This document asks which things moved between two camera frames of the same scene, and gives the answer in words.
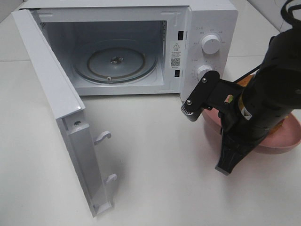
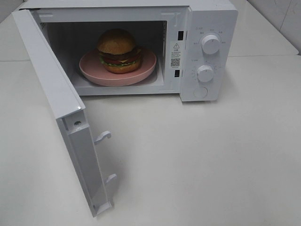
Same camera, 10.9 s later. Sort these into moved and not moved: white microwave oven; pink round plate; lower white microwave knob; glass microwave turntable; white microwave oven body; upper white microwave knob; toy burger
Moved: pink round plate; toy burger; glass microwave turntable
Not moved: upper white microwave knob; lower white microwave knob; white microwave oven; white microwave oven body
